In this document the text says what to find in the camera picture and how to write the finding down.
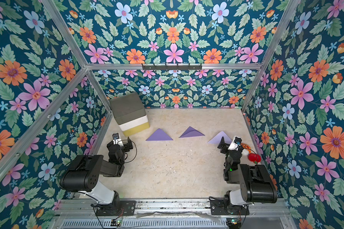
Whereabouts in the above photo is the pale purple paper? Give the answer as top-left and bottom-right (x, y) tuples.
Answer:
(207, 131), (232, 145)

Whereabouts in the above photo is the purple square paper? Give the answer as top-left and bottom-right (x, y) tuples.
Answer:
(180, 127), (204, 138)
(146, 128), (173, 141)

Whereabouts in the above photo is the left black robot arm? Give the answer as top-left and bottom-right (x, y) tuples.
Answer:
(59, 134), (136, 211)

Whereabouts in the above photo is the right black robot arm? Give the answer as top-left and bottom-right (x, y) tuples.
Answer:
(217, 137), (278, 208)

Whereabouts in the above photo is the orange white plush toy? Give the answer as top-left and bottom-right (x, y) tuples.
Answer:
(241, 143), (251, 156)

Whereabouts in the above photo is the red plush toy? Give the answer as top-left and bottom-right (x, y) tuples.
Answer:
(247, 153), (261, 164)

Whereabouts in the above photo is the grey white yellow block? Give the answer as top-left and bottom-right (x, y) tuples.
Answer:
(110, 92), (150, 136)

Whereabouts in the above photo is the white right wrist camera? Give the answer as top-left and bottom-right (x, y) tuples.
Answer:
(228, 136), (242, 151)

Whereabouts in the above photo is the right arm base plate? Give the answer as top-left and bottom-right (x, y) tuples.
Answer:
(208, 197), (249, 216)

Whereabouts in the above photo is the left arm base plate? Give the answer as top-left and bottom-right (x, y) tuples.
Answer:
(94, 200), (136, 216)

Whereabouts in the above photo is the black hook rail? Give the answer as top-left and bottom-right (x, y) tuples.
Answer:
(142, 64), (203, 71)

